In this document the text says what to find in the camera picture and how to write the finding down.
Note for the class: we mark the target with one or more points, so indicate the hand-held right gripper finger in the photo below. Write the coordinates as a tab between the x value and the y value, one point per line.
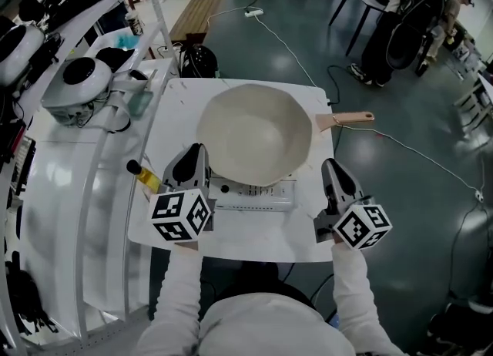
330	189
354	192

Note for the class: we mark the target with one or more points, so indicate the white plug adaptor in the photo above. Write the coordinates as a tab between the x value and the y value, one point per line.
479	195

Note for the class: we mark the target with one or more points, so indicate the wooden bench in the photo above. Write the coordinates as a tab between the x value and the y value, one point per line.
200	11

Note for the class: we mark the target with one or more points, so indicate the white power strip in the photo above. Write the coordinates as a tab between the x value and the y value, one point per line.
254	12

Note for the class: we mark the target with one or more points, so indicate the person's left forearm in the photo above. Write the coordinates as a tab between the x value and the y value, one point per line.
179	289

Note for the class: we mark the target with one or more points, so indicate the smartphone with blue screen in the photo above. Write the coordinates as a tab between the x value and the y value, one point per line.
334	320

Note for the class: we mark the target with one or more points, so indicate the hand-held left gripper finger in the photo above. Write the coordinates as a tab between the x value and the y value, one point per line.
175	175
202	173

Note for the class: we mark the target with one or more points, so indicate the white metal shelving rack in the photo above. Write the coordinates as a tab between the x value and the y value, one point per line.
90	192

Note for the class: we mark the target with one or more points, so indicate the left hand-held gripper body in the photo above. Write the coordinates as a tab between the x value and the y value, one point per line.
173	212

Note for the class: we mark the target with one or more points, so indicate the black perforated helmet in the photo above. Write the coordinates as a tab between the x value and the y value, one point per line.
200	59

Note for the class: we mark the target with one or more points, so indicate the yellow oil bottle black cap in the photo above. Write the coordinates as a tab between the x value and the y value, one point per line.
148	177

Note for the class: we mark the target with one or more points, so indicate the person's white top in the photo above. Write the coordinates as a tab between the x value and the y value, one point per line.
269	327

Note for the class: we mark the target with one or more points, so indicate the printed paper cup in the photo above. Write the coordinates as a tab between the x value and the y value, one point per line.
134	23

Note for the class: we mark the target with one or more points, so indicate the teal plastic bag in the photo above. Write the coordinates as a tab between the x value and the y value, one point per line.
128	41

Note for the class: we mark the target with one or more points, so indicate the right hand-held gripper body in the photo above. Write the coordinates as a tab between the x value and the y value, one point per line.
362	227

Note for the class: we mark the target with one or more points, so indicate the white dome device black disc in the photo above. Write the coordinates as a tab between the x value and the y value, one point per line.
82	84
17	54

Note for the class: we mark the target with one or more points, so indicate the person's right forearm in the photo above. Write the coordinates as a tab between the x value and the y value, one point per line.
354	289

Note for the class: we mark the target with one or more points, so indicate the black tray of small parts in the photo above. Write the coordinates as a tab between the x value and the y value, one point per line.
24	163

